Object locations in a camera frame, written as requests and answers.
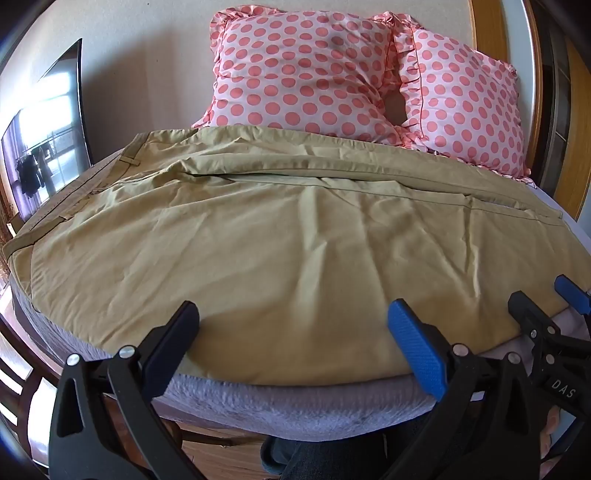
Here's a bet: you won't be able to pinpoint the black flat-screen television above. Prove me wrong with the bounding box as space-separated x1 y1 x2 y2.
0 39 93 223

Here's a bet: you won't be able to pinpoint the pink polka-dot ruffled pillow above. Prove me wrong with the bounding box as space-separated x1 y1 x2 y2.
191 7 407 148
392 14 532 182

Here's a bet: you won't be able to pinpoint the khaki pants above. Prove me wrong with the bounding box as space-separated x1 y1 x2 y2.
2 126 591 386

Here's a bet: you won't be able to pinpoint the dark wooden chair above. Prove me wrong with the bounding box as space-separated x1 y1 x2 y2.
0 318 61 441

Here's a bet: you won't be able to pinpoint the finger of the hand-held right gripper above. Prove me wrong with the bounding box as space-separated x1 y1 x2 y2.
555 274 591 319
508 291 561 352

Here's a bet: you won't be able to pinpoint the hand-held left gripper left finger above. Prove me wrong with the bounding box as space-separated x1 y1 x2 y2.
48 301 200 480

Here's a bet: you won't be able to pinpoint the wooden door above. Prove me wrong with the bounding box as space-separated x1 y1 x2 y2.
542 28 591 219

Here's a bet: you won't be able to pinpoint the person's leg in dark trousers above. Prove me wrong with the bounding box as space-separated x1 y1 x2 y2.
261 425 435 480

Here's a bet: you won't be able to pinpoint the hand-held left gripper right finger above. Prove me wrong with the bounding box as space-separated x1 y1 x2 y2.
383 298 555 480

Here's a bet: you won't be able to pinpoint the bed with grey sheet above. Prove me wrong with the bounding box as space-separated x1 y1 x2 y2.
9 182 591 445

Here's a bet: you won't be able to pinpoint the wooden headboard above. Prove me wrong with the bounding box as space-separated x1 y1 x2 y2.
468 0 543 178

